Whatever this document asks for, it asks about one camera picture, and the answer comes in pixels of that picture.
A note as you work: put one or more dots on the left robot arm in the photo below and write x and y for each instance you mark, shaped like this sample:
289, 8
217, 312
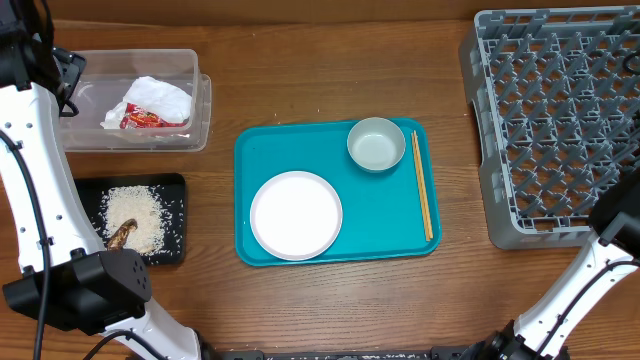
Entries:
69, 281

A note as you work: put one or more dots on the brown food scrap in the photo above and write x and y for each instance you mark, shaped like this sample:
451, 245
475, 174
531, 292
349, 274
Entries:
118, 240

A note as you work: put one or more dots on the red snack wrapper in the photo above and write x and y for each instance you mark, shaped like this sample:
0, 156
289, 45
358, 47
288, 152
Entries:
136, 117

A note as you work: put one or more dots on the teal plastic tray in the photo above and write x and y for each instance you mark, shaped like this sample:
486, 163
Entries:
382, 215

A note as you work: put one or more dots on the wooden chopstick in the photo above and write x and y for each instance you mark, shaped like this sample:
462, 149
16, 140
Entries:
423, 175
419, 175

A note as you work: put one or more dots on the large white plate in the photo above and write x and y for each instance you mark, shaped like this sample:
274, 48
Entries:
296, 216

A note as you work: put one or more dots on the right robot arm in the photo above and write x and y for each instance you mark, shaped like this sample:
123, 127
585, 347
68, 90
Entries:
609, 255

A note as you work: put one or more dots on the clear plastic bin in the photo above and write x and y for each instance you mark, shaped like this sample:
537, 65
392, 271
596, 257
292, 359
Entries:
105, 80

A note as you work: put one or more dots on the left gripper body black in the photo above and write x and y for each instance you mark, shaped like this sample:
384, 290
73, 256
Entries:
71, 66

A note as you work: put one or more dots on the black waste tray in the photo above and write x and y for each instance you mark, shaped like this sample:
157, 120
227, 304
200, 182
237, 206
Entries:
172, 190

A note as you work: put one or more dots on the grey small bowl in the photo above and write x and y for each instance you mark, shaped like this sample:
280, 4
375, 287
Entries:
376, 144

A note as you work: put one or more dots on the grey dishwasher rack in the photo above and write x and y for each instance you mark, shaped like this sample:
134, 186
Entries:
556, 97

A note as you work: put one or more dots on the large white tissue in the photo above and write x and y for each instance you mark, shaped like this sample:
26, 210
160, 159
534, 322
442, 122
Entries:
164, 99

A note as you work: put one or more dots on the pile of rice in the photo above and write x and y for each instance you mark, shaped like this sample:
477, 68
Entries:
143, 204

